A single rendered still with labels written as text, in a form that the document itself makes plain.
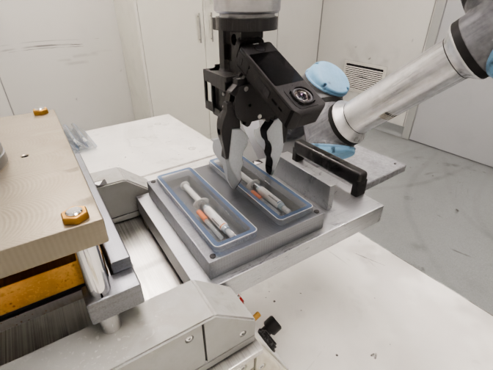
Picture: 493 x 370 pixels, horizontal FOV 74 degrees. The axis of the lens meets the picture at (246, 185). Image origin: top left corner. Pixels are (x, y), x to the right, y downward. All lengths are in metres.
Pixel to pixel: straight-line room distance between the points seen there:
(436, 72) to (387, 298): 0.42
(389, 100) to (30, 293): 0.68
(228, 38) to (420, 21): 3.05
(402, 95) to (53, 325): 0.69
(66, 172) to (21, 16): 2.47
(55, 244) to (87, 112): 2.67
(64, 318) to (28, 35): 2.45
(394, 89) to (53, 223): 0.66
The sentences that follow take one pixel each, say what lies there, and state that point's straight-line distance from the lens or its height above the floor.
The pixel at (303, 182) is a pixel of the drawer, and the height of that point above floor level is 0.99.
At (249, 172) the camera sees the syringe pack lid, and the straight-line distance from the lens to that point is 0.48.
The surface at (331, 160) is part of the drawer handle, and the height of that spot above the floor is 1.01.
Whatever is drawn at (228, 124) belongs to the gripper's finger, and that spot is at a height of 1.10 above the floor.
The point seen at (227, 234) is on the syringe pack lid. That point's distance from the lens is 0.37.
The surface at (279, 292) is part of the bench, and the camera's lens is 0.65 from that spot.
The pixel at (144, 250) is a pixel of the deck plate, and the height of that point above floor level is 0.93.
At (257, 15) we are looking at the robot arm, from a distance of 0.39.
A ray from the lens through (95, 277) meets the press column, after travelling 0.26.
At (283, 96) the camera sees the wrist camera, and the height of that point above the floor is 1.14.
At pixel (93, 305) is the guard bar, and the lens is 0.27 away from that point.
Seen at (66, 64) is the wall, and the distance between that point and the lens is 2.80.
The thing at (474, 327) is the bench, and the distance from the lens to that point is 0.71.
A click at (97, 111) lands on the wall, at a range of 2.91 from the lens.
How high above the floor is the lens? 1.24
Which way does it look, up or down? 31 degrees down
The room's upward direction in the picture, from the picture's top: straight up
